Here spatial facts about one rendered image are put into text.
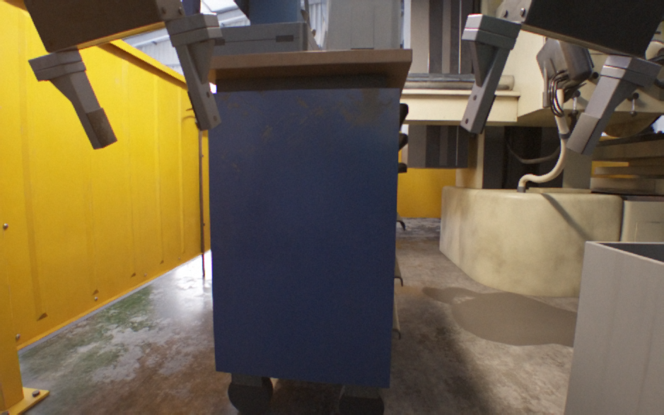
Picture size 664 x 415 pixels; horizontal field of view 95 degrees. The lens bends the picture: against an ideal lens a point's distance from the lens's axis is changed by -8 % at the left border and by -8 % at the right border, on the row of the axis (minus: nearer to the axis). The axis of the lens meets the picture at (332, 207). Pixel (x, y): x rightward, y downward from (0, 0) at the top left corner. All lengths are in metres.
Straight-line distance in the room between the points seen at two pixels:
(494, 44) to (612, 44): 0.11
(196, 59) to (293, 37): 0.47
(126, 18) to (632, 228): 2.46
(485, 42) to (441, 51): 2.38
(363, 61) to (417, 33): 2.00
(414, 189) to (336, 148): 3.57
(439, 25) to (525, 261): 1.74
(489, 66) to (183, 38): 0.28
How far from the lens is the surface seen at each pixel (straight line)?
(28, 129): 1.35
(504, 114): 2.34
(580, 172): 3.01
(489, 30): 0.35
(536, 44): 2.29
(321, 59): 0.76
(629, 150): 3.03
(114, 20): 0.37
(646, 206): 2.53
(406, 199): 4.31
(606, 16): 0.39
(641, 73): 0.45
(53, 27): 0.41
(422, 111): 2.19
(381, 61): 0.75
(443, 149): 2.58
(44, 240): 1.40
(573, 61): 1.60
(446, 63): 2.70
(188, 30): 0.35
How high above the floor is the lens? 0.69
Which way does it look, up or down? 6 degrees down
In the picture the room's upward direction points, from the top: 1 degrees clockwise
